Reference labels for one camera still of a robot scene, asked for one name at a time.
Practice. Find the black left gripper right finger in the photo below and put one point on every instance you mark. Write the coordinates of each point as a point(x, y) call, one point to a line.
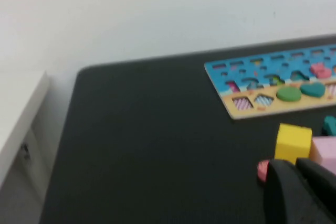
point(323, 192)

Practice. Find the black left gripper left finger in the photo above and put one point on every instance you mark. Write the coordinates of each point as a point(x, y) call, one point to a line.
point(286, 195)

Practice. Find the teal number four piece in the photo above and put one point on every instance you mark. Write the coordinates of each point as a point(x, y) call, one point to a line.
point(330, 125)

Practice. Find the green circle piece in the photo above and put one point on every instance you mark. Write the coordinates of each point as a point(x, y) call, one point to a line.
point(288, 94)

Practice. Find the teal heart piece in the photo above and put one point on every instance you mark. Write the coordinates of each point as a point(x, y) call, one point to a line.
point(312, 90)

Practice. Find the pink number five piece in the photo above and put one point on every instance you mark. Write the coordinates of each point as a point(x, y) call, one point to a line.
point(321, 70)

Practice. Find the blue wooden puzzle board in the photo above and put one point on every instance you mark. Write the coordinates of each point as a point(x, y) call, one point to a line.
point(215, 77)

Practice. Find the pink wooden fish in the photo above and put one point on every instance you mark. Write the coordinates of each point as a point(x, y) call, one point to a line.
point(262, 170)

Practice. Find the light pink cube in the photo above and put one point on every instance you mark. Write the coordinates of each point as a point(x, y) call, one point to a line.
point(325, 148)

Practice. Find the yellow cube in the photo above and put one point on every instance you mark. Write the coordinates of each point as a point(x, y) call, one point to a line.
point(291, 142)

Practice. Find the white cabinet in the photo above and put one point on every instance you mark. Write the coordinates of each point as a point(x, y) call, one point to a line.
point(15, 108)

